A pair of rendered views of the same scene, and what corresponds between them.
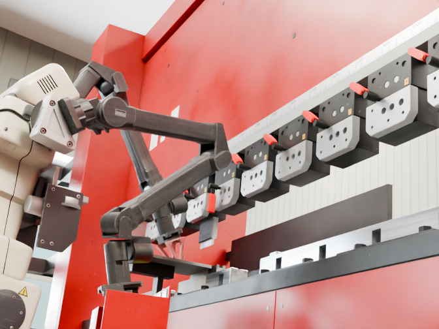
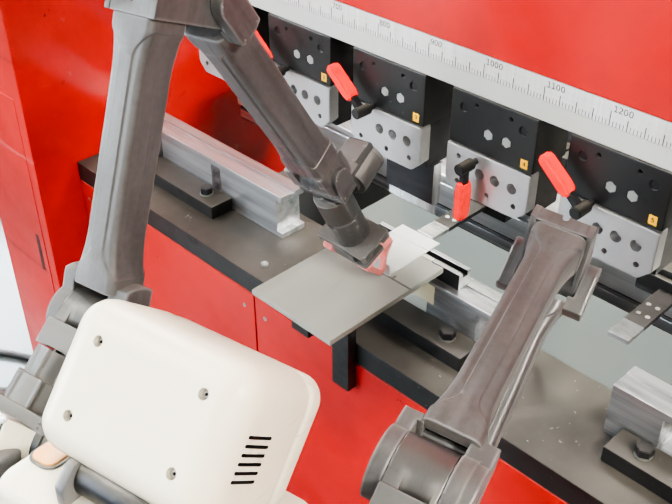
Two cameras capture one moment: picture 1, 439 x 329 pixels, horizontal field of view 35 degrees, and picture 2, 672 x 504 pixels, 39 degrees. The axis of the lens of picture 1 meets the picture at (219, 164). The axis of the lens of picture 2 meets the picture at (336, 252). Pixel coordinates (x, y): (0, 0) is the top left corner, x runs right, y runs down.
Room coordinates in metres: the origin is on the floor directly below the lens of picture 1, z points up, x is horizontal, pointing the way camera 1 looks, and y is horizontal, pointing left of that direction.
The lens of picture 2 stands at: (1.05, 0.58, 1.93)
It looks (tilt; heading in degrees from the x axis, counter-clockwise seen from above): 35 degrees down; 341
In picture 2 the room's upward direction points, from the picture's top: straight up
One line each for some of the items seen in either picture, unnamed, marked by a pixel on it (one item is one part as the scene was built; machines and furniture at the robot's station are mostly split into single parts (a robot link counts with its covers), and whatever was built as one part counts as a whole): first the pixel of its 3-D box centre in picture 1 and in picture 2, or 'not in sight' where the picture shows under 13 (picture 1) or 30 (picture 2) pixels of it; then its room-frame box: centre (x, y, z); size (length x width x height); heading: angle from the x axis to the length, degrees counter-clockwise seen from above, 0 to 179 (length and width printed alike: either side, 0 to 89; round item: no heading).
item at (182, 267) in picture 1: (163, 264); (349, 281); (2.23, 0.15, 1.00); 0.26 x 0.18 x 0.01; 115
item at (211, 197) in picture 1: (213, 198); (465, 189); (2.12, 0.01, 1.20); 0.04 x 0.02 x 0.10; 115
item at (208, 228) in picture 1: (208, 233); (413, 178); (2.29, 0.02, 1.13); 0.10 x 0.02 x 0.10; 25
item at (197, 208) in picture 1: (208, 198); (403, 102); (2.31, 0.03, 1.26); 0.15 x 0.09 x 0.17; 25
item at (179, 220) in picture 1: (184, 210); (316, 64); (2.49, 0.11, 1.26); 0.15 x 0.09 x 0.17; 25
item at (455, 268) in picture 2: (206, 273); (419, 254); (2.27, 0.01, 0.98); 0.20 x 0.03 x 0.03; 25
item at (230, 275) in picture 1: (209, 291); (431, 291); (2.24, -0.01, 0.92); 0.39 x 0.06 x 0.10; 25
